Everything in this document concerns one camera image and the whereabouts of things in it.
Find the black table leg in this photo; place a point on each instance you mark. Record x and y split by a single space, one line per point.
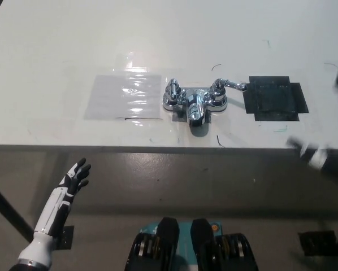
10 210

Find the black tape patch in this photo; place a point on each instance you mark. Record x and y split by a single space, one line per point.
273 98

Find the black floor foot plate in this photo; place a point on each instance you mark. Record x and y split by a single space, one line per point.
316 242

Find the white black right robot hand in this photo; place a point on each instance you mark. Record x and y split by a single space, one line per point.
317 158

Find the chrome faucet body with spout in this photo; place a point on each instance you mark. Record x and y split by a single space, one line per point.
195 108

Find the clear plastic sheet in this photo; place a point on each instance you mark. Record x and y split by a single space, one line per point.
123 97

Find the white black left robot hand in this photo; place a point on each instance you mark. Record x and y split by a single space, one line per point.
58 203

